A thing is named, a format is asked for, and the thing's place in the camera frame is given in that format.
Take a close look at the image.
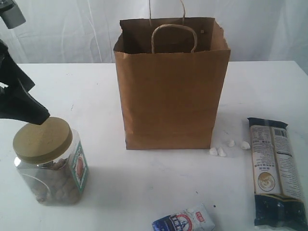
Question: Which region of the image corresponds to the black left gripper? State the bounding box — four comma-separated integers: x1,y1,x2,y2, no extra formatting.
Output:
0,40,50,125

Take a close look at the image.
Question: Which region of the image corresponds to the brown paper bag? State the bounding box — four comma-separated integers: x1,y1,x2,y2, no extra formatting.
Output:
113,0,231,150

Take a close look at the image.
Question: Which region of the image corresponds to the plastic nut jar yellow lid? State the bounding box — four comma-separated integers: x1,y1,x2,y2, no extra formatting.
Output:
13,116,89,206

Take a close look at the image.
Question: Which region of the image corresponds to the small white pebble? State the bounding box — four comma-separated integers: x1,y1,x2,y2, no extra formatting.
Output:
217,147,227,157
240,141,251,150
209,147,218,156
227,140,235,147

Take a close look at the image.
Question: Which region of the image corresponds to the blue white salt packet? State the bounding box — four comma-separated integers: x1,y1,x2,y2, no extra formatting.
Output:
152,204,215,231

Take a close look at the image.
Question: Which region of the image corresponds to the black beige noodle package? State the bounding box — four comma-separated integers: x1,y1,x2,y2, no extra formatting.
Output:
248,117,308,231

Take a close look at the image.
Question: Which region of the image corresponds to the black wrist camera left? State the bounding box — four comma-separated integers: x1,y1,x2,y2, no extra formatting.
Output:
0,0,26,29

